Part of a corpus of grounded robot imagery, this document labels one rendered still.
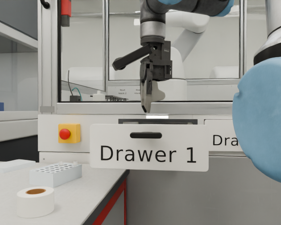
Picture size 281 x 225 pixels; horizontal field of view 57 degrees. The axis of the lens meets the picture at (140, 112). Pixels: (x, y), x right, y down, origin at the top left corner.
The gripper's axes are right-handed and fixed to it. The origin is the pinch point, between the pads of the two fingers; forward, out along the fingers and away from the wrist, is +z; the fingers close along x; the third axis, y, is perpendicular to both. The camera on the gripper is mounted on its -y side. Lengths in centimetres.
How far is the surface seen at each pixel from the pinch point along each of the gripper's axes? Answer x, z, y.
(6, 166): 18, 20, -42
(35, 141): 102, 22, -48
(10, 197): -9.3, 21.2, -33.8
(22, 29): 85, -44, -52
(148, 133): -16.8, 5.8, -3.0
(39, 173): -1.0, 17.8, -28.9
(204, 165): -17.9, 13.4, 10.4
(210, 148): 9.7, 13.9, 26.4
